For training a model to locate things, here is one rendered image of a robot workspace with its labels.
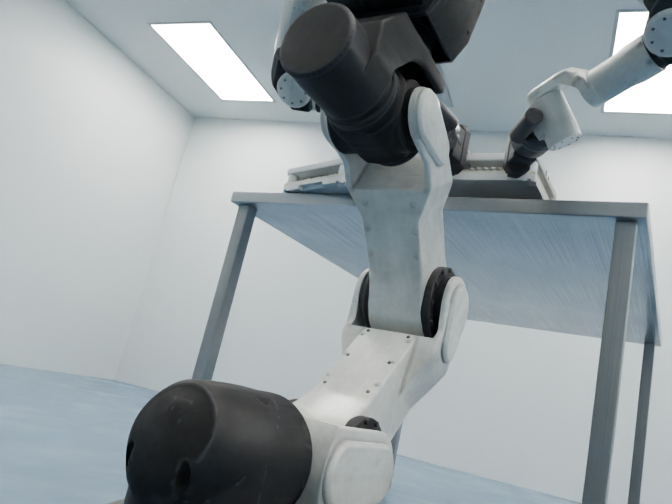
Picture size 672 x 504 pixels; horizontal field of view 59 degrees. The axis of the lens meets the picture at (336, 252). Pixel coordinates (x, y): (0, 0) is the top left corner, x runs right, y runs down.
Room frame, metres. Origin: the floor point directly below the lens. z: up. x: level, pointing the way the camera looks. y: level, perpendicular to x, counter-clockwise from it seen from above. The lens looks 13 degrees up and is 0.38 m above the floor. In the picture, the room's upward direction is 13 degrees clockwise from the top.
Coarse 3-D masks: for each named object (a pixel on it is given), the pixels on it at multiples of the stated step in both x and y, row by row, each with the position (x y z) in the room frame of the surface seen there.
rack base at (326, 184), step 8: (328, 176) 1.44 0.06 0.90; (336, 176) 1.42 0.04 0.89; (344, 176) 1.41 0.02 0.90; (288, 184) 1.57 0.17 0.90; (296, 184) 1.54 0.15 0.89; (304, 184) 1.52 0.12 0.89; (312, 184) 1.50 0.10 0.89; (320, 184) 1.49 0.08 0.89; (328, 184) 1.44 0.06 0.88; (296, 192) 1.57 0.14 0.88; (304, 192) 1.56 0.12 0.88; (312, 192) 1.54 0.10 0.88; (320, 192) 1.52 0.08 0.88; (328, 192) 1.51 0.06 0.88; (336, 192) 1.49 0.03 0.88; (344, 192) 1.48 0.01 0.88
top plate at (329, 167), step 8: (336, 160) 1.43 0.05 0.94; (296, 168) 1.56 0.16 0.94; (304, 168) 1.53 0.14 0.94; (312, 168) 1.50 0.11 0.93; (320, 168) 1.48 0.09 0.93; (328, 168) 1.46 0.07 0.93; (336, 168) 1.45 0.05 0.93; (304, 176) 1.57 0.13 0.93; (312, 176) 1.55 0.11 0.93; (320, 176) 1.54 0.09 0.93
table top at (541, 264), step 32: (256, 192) 1.64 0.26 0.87; (288, 224) 1.79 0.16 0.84; (320, 224) 1.71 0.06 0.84; (352, 224) 1.63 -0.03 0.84; (448, 224) 1.43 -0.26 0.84; (480, 224) 1.37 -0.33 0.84; (512, 224) 1.32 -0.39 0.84; (544, 224) 1.27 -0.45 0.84; (576, 224) 1.23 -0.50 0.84; (608, 224) 1.18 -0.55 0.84; (640, 224) 1.14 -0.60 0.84; (352, 256) 2.03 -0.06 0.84; (448, 256) 1.74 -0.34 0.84; (480, 256) 1.66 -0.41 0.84; (512, 256) 1.58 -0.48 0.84; (544, 256) 1.51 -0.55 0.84; (576, 256) 1.45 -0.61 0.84; (608, 256) 1.39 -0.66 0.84; (640, 256) 1.34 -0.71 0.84; (480, 288) 2.07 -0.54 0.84; (512, 288) 1.96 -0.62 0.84; (544, 288) 1.86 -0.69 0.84; (576, 288) 1.77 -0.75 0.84; (640, 288) 1.61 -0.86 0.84; (480, 320) 2.74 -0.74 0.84; (512, 320) 2.55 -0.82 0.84; (544, 320) 2.39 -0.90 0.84; (576, 320) 2.24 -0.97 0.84; (640, 320) 2.00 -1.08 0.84
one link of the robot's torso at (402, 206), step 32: (416, 96) 0.78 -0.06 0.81; (416, 128) 0.80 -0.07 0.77; (352, 160) 0.94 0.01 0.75; (416, 160) 0.94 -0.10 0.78; (448, 160) 0.92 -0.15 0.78; (352, 192) 0.96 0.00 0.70; (384, 192) 0.93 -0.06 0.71; (416, 192) 0.89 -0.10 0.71; (448, 192) 0.97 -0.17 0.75; (384, 224) 0.96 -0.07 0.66; (416, 224) 0.92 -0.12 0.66; (384, 256) 0.99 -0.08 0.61; (416, 256) 0.95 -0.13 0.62; (384, 288) 1.02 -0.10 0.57; (416, 288) 0.98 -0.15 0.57; (384, 320) 1.04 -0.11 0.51; (416, 320) 1.00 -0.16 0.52
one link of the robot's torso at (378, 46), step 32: (288, 32) 0.71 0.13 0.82; (320, 32) 0.68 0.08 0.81; (352, 32) 0.65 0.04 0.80; (384, 32) 0.70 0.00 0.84; (416, 32) 0.77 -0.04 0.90; (288, 64) 0.70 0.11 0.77; (320, 64) 0.67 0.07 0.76; (352, 64) 0.68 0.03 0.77; (384, 64) 0.71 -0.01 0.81; (416, 64) 0.85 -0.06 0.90; (320, 96) 0.72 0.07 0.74; (352, 96) 0.72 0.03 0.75; (384, 96) 0.75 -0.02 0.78; (352, 128) 0.79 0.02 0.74
